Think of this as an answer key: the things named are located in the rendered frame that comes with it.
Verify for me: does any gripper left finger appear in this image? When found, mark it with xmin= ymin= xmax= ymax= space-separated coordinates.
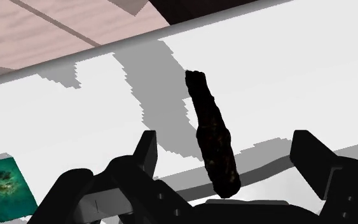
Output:
xmin=27 ymin=130 xmax=195 ymax=224

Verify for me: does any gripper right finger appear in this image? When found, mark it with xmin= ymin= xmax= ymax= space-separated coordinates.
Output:
xmin=289 ymin=130 xmax=358 ymax=224

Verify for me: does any black bottle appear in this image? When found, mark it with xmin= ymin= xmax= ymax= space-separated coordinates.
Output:
xmin=185 ymin=69 xmax=242 ymax=199

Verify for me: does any green patterned robot stand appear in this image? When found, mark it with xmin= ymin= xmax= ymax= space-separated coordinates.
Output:
xmin=0 ymin=157 xmax=39 ymax=224

